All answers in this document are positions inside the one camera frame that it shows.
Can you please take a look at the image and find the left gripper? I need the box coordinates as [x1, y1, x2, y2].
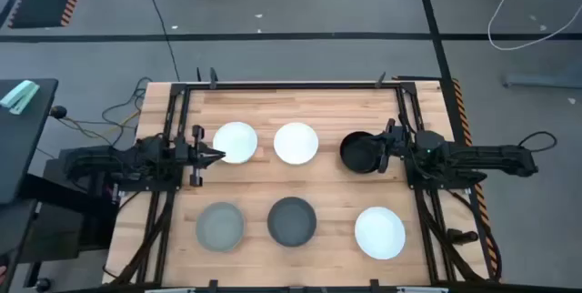
[175, 124, 227, 188]

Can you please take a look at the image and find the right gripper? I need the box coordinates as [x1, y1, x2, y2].
[368, 118, 413, 175]

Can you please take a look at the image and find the black bowl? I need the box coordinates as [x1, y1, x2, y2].
[339, 131, 386, 175]

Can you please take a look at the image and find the light grey bowl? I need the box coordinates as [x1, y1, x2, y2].
[196, 201, 246, 253]

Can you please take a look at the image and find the large white bowl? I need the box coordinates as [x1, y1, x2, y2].
[354, 206, 406, 260]

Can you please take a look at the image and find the dark grey bowl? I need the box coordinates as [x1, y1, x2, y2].
[266, 196, 317, 248]

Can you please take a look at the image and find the orange black striped strip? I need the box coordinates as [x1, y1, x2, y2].
[451, 78, 502, 281]

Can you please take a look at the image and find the black equipment box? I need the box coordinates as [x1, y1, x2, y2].
[20, 145, 120, 263]

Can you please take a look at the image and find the grey desk foot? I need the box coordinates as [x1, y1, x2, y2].
[502, 56, 582, 89]

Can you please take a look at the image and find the black side table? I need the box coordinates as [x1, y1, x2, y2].
[0, 78, 59, 206]

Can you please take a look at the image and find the mint green stapler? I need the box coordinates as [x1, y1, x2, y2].
[0, 79, 41, 116]

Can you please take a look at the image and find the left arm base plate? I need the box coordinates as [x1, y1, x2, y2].
[113, 175, 184, 193]

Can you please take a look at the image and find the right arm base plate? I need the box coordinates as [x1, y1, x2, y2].
[404, 156, 474, 190]

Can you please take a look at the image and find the black looped cable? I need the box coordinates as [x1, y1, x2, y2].
[100, 76, 154, 148]

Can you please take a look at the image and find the black metal table frame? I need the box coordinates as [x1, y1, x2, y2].
[135, 81, 495, 288]

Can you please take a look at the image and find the black cable bundle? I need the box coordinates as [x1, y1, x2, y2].
[108, 190, 176, 285]
[416, 187, 486, 283]

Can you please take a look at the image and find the yellow cable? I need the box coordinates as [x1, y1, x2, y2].
[58, 110, 140, 142]

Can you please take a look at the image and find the black cylinder mount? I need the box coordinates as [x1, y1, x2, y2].
[447, 227, 479, 246]

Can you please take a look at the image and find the thin black floor cable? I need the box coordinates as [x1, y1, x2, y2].
[137, 0, 181, 83]

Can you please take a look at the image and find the white floor cable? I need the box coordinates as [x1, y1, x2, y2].
[487, 0, 582, 52]

